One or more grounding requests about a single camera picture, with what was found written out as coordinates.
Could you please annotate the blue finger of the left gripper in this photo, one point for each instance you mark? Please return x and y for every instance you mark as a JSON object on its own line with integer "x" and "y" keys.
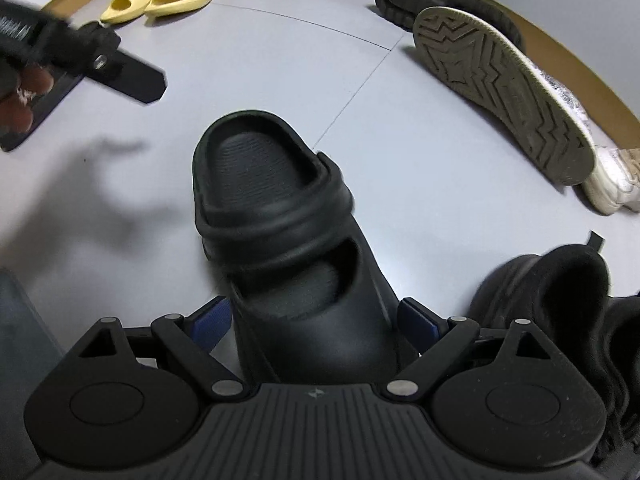
{"x": 124, "y": 73}

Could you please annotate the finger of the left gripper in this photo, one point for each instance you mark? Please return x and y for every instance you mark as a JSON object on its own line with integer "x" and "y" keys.
{"x": 42, "y": 105}

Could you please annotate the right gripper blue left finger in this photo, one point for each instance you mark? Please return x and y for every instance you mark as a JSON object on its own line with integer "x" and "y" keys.
{"x": 184, "y": 343}

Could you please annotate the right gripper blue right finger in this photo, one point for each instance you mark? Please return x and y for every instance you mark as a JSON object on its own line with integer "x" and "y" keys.
{"x": 441, "y": 343}

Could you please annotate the black foam clog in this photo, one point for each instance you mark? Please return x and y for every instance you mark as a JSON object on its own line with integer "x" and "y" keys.
{"x": 310, "y": 304}

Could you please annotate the white sneaker beige laces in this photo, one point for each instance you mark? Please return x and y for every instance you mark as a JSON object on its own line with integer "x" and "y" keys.
{"x": 614, "y": 182}

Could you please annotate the person hand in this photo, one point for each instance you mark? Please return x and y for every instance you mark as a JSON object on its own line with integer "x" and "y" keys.
{"x": 14, "y": 113}

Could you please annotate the black sneaker front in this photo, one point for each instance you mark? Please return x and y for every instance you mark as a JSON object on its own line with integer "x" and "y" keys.
{"x": 566, "y": 293}

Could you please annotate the overturned white sneaker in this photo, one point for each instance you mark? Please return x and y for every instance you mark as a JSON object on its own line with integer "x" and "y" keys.
{"x": 477, "y": 61}

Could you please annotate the overturned black shoe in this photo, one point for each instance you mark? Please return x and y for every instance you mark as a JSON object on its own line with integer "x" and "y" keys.
{"x": 403, "y": 13}

